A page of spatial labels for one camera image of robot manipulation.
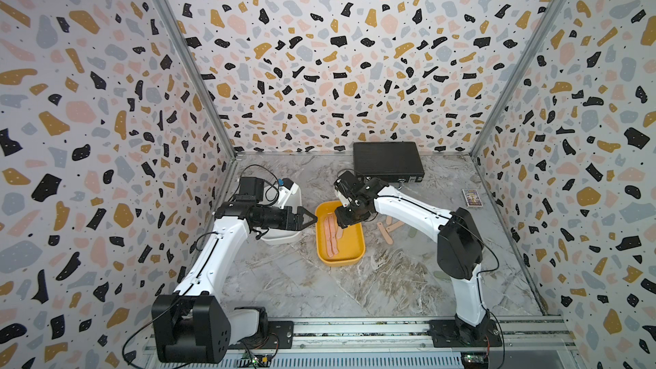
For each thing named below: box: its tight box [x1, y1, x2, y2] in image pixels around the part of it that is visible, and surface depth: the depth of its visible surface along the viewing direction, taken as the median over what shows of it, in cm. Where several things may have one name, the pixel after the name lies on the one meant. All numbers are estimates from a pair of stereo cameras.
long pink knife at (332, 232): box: [328, 211, 339, 255], surface depth 94 cm
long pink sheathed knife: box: [323, 216, 334, 258], surface depth 94 cm
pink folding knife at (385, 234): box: [377, 222, 394, 246], surface depth 97 cm
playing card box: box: [461, 188, 484, 208], surface depth 106 cm
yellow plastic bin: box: [316, 199, 366, 267], surface depth 92 cm
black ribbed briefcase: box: [352, 141, 425, 183], surface depth 119 cm
